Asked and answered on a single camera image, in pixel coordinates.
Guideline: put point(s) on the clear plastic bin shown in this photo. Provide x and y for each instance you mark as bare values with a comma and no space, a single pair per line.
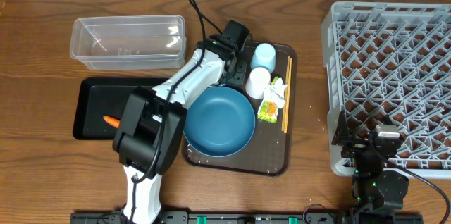
139,42

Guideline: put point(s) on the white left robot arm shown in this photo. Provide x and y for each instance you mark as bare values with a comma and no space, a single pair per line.
150,130

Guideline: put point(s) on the green snack wrapper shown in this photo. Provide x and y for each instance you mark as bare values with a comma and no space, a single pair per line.
268,109

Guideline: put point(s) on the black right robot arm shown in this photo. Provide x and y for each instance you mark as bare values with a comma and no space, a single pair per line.
379,192

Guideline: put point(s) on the crumpled white tissue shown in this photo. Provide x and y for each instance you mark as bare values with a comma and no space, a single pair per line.
275,92

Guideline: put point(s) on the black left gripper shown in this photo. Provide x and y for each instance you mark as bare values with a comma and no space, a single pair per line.
240,80

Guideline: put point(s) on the grey dishwasher rack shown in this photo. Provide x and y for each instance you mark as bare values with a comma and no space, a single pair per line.
392,60

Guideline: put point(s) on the wooden chopstick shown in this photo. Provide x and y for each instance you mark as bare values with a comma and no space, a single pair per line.
285,94
286,116

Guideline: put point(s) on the wooden chopstick outer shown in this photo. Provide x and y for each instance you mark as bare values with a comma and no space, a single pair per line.
286,116

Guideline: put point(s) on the light blue plastic cup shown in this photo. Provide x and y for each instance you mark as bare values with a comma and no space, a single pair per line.
264,56

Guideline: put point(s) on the dark brown serving tray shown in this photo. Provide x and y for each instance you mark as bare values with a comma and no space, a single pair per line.
268,151

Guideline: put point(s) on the orange carrot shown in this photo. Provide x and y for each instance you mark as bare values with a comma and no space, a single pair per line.
114,122

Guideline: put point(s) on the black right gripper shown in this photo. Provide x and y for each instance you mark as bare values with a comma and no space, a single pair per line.
355,145

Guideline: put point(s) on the blue plate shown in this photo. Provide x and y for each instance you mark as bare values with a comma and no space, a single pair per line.
220,123

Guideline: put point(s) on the wooden chopstick inner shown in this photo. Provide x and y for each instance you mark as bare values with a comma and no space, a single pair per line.
285,94

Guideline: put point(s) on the black waste tray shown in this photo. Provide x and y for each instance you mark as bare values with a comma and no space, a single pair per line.
104,96

